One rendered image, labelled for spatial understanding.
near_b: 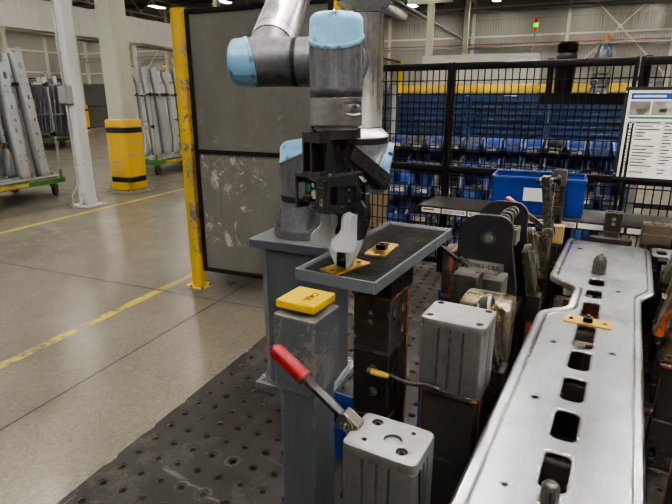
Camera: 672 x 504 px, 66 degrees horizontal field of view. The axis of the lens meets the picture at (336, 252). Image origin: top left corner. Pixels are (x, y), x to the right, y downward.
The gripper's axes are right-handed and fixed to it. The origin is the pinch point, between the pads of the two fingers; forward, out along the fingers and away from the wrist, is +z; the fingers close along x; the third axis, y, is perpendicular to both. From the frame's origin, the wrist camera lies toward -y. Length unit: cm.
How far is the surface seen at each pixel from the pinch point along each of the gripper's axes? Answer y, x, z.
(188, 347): -77, -204, 118
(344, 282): 4.8, 4.4, 1.8
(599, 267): -75, 14, 16
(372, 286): 3.6, 8.8, 1.6
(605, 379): -23.6, 33.4, 17.7
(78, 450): 3, -152, 118
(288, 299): 15.2, 4.1, 1.6
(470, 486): 12.0, 31.1, 17.3
